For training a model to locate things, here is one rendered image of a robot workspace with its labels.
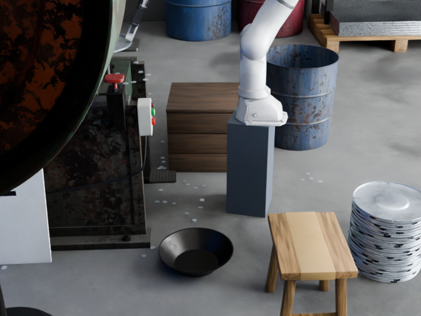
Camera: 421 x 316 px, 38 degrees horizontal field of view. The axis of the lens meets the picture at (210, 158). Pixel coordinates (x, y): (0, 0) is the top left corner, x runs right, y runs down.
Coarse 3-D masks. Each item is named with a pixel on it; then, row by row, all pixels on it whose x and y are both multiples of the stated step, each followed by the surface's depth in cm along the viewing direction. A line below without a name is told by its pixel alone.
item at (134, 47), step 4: (132, 40) 250; (136, 40) 250; (132, 44) 245; (136, 44) 245; (128, 48) 240; (132, 48) 240; (136, 48) 240; (112, 64) 252; (108, 68) 245; (112, 68) 252; (108, 72) 246; (112, 72) 247; (104, 76) 247
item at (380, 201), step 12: (360, 192) 237; (372, 192) 237; (384, 192) 236; (396, 192) 237; (408, 192) 237; (420, 192) 237; (360, 204) 230; (372, 204) 230; (384, 204) 228; (396, 204) 228; (408, 204) 229; (420, 204) 229; (372, 216) 222; (384, 216) 222; (396, 216) 222; (408, 216) 222; (420, 216) 222
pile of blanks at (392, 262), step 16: (352, 208) 233; (352, 224) 238; (368, 224) 225; (384, 224) 221; (400, 224) 219; (416, 224) 221; (352, 240) 237; (368, 240) 227; (384, 240) 224; (400, 240) 222; (416, 240) 225; (352, 256) 238; (368, 256) 230; (384, 256) 228; (400, 256) 226; (416, 256) 230; (368, 272) 233; (384, 272) 230; (400, 272) 230; (416, 272) 236
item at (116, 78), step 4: (108, 76) 217; (112, 76) 217; (116, 76) 217; (120, 76) 217; (104, 80) 215; (108, 80) 215; (112, 80) 215; (116, 80) 215; (120, 80) 215; (112, 84) 218; (116, 84) 218
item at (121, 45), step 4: (120, 36) 254; (124, 36) 254; (120, 40) 249; (124, 40) 249; (120, 44) 245; (124, 44) 245; (128, 44) 244; (116, 48) 239; (120, 48) 239; (124, 48) 238
